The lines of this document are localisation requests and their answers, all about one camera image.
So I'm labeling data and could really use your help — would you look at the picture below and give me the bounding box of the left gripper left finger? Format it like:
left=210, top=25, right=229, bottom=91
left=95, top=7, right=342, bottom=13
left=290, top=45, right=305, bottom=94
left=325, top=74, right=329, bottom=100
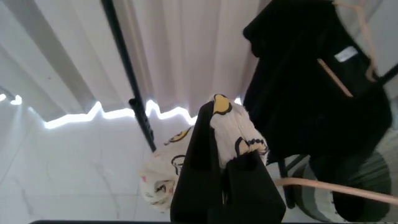
left=169, top=100, right=224, bottom=223

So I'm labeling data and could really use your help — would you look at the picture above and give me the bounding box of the cream printed garment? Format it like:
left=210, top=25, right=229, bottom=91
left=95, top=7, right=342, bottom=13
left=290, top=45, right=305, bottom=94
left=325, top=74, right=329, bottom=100
left=138, top=94, right=270, bottom=213

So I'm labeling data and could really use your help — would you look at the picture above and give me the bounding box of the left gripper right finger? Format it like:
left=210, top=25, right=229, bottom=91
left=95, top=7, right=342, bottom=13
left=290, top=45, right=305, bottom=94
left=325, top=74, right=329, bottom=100
left=223, top=149, right=287, bottom=223

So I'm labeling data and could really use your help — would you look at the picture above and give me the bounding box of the pink clothes hanger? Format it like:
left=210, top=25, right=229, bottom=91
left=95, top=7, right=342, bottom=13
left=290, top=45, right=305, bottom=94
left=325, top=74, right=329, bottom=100
left=273, top=177, right=398, bottom=207
left=316, top=0, right=379, bottom=99

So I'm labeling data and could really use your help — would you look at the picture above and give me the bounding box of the white laundry basket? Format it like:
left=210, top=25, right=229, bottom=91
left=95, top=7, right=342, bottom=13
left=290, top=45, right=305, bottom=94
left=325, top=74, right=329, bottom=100
left=290, top=149, right=393, bottom=223

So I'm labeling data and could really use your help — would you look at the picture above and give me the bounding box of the black clothes rack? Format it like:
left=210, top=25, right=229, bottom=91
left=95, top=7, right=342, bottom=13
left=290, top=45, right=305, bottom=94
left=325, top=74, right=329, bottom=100
left=100, top=0, right=398, bottom=210

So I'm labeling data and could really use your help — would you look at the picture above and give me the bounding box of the white curtain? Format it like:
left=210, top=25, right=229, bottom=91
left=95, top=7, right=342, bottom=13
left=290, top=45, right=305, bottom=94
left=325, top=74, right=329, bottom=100
left=0, top=0, right=386, bottom=123

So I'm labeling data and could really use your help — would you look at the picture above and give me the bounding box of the black t-shirt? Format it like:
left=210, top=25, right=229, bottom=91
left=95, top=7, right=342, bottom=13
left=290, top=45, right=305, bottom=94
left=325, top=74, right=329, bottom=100
left=242, top=0, right=393, bottom=164

